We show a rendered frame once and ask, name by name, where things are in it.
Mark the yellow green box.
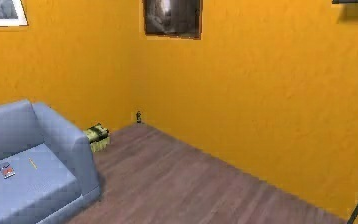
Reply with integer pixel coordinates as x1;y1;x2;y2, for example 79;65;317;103
83;123;111;154

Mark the dark framed picture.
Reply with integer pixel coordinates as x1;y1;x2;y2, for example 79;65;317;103
142;0;203;40

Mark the light blue sofa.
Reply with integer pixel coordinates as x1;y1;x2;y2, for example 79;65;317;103
0;98;101;224

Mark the small red grey book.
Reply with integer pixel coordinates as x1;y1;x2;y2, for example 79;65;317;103
0;162;16;180

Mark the white framed picture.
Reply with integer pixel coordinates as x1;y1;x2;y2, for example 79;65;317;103
0;0;29;28

